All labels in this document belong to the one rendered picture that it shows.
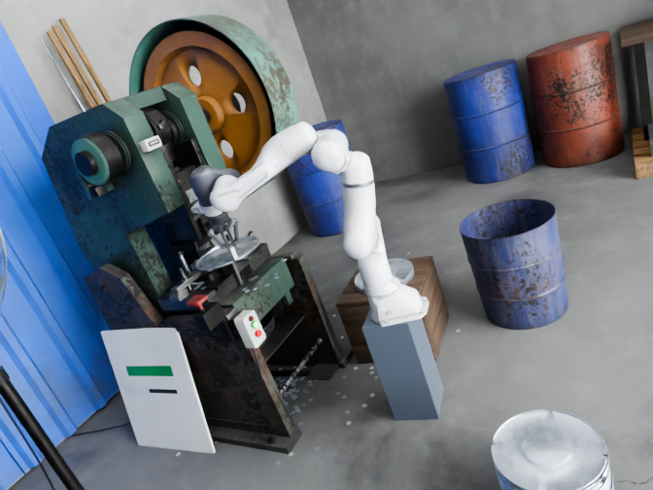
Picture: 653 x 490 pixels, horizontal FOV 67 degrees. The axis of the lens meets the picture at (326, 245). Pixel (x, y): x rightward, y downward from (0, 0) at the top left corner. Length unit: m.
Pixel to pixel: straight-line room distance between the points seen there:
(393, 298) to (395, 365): 0.27
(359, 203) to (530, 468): 0.92
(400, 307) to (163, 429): 1.31
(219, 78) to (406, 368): 1.45
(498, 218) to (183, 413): 1.76
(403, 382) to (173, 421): 1.09
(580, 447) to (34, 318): 2.58
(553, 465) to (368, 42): 4.28
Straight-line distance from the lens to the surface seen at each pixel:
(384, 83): 5.14
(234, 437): 2.38
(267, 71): 2.14
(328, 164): 1.58
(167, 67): 2.50
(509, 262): 2.24
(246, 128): 2.30
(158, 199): 1.96
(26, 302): 3.04
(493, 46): 4.82
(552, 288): 2.38
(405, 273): 2.32
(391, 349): 1.89
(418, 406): 2.05
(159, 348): 2.32
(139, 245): 2.23
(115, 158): 1.91
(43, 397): 3.09
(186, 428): 2.45
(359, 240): 1.64
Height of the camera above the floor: 1.39
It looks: 20 degrees down
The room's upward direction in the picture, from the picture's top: 20 degrees counter-clockwise
